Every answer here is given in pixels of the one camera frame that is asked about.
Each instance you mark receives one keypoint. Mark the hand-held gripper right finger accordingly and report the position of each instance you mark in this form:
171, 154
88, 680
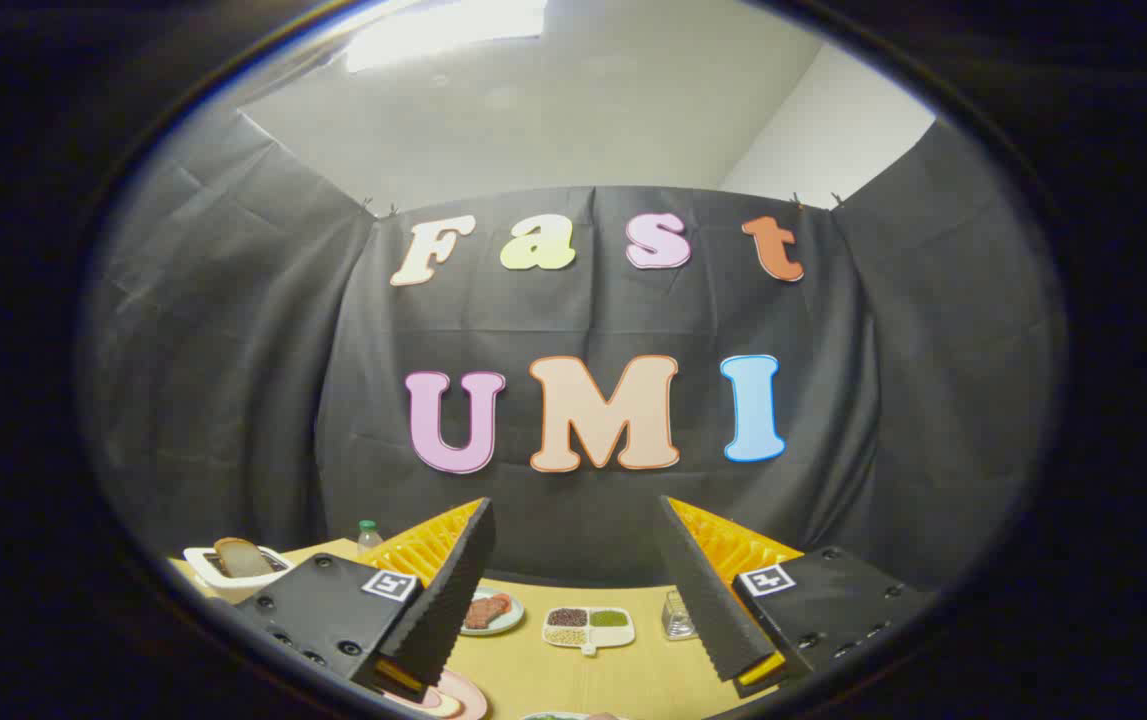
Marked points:
708, 590

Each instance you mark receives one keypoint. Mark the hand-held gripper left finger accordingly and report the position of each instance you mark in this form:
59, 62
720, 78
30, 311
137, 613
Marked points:
453, 590

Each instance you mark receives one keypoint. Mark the brown meat patty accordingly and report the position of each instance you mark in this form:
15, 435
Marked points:
500, 603
478, 614

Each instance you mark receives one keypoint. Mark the clear ribbed glass jar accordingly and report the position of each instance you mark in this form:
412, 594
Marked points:
678, 618

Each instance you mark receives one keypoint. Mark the light blue plate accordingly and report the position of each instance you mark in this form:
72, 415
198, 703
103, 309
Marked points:
505, 622

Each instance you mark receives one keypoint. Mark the clear plastic water bottle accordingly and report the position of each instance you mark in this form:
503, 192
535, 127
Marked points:
369, 540

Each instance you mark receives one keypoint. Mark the pink plate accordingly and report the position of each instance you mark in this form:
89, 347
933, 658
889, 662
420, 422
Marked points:
468, 695

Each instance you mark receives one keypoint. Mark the white divided condiment dish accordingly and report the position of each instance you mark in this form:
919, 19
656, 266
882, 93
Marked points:
588, 630

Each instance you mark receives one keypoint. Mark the white toaster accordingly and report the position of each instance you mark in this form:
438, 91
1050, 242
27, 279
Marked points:
233, 586

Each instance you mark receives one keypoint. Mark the black backdrop cloth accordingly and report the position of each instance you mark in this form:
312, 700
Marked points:
233, 400

